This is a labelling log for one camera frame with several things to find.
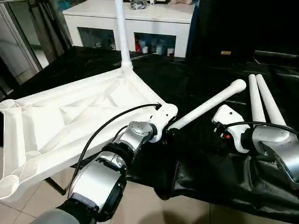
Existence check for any grey curtain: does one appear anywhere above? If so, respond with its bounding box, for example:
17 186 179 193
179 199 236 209
26 0 73 56

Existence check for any black mat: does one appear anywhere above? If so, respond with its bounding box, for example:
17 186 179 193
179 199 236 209
0 45 299 224

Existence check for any white cabinet with glass doors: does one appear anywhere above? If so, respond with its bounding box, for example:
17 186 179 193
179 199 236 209
62 0 196 57

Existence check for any dark metal rail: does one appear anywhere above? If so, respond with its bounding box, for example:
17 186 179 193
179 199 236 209
255 49 299 61

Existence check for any white plastic table leg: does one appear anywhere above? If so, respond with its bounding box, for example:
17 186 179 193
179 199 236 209
114 0 134 76
168 79 247 134
256 74 287 127
248 74 268 130

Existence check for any small clear glass jar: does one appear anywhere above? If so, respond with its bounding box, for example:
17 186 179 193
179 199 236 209
131 0 148 11

